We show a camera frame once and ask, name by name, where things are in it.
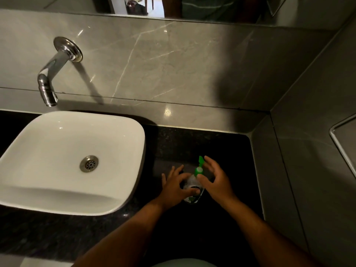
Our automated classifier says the person's left hand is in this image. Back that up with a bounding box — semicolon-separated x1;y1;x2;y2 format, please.
158;164;200;211

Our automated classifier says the person's right hand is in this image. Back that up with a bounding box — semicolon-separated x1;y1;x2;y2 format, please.
196;156;236;207

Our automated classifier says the clear soap bottle green pump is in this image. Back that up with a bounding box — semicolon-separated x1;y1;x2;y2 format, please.
183;156;206;204

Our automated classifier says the person's right forearm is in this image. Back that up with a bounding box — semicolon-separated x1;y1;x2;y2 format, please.
222;196;323;267

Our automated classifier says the person's left forearm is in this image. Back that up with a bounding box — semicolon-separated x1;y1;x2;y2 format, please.
71;198;167;267

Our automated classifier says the person's light green shirt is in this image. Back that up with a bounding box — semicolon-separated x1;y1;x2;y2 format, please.
151;258;219;267

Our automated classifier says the metal sink drain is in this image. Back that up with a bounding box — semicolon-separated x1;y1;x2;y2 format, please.
80;155;99;173

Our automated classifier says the white ceramic sink basin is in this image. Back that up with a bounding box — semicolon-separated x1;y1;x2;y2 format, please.
0;111;146;216

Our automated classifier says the chrome framed wall niche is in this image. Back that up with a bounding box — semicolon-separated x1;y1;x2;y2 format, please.
329;113;356;178

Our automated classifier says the chrome wall faucet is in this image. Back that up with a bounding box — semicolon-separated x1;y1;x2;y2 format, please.
37;37;83;107

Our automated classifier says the wall mirror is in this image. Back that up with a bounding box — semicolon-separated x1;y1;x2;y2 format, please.
0;0;356;31

